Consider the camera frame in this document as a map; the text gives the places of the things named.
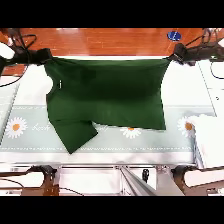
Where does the dark green T-shirt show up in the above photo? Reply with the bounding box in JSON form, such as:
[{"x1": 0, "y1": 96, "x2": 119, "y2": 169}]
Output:
[{"x1": 43, "y1": 56, "x2": 173, "y2": 155}]

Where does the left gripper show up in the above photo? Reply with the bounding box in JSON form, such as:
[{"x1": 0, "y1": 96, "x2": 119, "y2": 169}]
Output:
[{"x1": 34, "y1": 47, "x2": 55, "y2": 66}]

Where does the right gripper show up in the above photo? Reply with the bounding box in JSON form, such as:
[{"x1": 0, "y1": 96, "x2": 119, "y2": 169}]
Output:
[{"x1": 168, "y1": 42, "x2": 188, "y2": 65}]

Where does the blue round disc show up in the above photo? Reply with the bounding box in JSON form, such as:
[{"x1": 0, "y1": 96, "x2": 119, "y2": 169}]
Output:
[{"x1": 166, "y1": 30, "x2": 183, "y2": 42}]

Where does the silver frame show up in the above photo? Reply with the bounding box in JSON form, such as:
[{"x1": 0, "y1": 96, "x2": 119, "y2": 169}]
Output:
[{"x1": 0, "y1": 161, "x2": 224, "y2": 197}]

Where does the black cable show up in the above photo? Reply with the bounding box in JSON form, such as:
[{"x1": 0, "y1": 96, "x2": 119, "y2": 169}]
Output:
[
  {"x1": 0, "y1": 63, "x2": 29, "y2": 89},
  {"x1": 209, "y1": 59, "x2": 224, "y2": 81}
]

